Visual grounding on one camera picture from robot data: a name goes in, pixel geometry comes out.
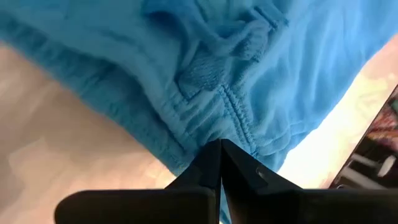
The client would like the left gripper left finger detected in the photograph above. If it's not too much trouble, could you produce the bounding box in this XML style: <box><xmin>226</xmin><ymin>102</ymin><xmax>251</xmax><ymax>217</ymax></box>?
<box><xmin>54</xmin><ymin>139</ymin><xmax>222</xmax><ymax>224</ymax></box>

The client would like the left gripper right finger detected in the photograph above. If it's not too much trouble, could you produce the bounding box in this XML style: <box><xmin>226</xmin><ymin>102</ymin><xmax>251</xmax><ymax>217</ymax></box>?
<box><xmin>221</xmin><ymin>139</ymin><xmax>398</xmax><ymax>224</ymax></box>

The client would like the blue garment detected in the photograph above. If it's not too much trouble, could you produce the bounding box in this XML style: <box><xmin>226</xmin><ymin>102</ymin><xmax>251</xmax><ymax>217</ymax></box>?
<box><xmin>0</xmin><ymin>0</ymin><xmax>398</xmax><ymax>224</ymax></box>

